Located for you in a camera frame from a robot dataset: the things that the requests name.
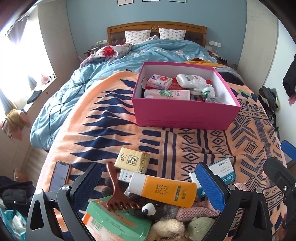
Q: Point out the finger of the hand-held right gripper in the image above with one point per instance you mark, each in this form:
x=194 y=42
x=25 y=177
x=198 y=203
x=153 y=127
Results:
x=289 y=150
x=279 y=173

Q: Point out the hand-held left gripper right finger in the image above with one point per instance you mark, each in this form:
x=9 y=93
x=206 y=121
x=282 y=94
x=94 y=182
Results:
x=210 y=185

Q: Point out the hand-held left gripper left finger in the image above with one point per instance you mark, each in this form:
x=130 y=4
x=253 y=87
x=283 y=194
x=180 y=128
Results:
x=86 y=187

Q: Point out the white teal medicine box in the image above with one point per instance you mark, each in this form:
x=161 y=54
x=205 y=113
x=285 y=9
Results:
x=220 y=168

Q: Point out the long white box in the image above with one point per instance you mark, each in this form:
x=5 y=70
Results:
x=124 y=175

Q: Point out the orange sunscreen tube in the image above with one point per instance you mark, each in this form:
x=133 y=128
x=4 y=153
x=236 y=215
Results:
x=161 y=188

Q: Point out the yellow tissue pack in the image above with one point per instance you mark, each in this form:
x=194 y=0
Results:
x=131 y=161

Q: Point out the pink cardboard box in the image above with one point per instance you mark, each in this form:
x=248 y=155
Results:
x=185 y=114

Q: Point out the pink knitted cloth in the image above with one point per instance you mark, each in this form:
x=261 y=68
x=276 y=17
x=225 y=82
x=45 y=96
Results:
x=194 y=208

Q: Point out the smartphone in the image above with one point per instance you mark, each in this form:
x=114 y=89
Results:
x=59 y=176

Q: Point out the brown wooden comb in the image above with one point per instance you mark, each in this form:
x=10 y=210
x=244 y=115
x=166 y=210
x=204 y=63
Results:
x=118 y=197

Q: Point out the green white carton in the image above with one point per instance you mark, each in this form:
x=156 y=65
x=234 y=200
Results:
x=111 y=220

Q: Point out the green plush toy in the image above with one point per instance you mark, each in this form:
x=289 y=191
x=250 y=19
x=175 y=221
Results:
x=200 y=226

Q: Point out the pink hanging garment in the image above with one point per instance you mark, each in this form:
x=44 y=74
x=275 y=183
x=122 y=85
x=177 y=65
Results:
x=292 y=99

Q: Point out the grey plush bear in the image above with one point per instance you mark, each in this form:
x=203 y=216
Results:
x=164 y=208

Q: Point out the pile of clothes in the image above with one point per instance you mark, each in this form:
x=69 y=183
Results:
x=268 y=99

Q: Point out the orange patterned blanket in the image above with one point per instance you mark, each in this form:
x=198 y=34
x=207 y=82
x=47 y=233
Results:
x=97 y=129

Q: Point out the cream plush toy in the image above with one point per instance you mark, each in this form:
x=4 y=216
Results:
x=166 y=228

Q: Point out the dark clothes heap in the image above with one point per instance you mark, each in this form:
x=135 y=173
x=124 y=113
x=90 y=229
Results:
x=13 y=192

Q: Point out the black hanging jacket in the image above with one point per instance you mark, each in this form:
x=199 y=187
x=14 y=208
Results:
x=290 y=74

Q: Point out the blue plastic basket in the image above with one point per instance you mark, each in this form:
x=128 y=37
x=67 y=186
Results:
x=11 y=222

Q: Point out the crumpled white plastic bag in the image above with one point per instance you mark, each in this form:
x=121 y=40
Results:
x=207 y=91

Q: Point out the black garment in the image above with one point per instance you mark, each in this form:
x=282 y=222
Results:
x=231 y=75

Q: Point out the pink tan cloth bundle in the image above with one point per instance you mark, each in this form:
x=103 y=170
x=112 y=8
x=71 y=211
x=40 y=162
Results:
x=16 y=122

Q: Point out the blue floral duvet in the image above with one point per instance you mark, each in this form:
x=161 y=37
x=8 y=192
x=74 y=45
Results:
x=69 y=92

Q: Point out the pink green cream tube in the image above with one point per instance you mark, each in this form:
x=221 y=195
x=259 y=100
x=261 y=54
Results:
x=171 y=94

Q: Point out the red packet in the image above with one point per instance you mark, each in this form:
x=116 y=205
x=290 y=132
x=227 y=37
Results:
x=176 y=86

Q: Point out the dark windowsill cloth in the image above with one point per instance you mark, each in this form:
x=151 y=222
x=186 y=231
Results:
x=34 y=96

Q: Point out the white lotion bottle red cap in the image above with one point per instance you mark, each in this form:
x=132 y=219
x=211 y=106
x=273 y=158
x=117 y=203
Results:
x=187 y=80

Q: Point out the dark bedside table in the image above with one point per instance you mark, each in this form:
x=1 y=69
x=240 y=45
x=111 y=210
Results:
x=219 y=58

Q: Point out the pink floral tissue packet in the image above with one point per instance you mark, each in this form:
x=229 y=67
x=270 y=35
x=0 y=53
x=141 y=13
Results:
x=159 y=81

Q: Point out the pink windowsill toy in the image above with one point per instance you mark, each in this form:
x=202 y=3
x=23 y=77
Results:
x=46 y=78

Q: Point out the light wood wardrobe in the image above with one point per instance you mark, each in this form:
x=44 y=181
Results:
x=259 y=34

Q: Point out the yellow garment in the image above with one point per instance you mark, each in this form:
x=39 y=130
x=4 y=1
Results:
x=201 y=61

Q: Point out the cluttered bedside table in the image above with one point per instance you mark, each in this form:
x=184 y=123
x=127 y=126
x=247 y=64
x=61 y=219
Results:
x=92 y=52

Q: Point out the white red floral quilt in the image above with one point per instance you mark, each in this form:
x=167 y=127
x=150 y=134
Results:
x=108 y=51

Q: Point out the white pink-dotted pillow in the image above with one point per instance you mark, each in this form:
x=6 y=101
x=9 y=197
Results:
x=172 y=33
x=137 y=36

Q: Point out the wooden bed headboard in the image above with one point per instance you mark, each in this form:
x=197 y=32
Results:
x=138 y=26

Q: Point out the sheer window curtain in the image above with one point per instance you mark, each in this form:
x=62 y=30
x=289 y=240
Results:
x=17 y=32

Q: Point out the white wall socket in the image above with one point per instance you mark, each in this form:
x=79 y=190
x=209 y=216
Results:
x=101 y=42
x=215 y=43

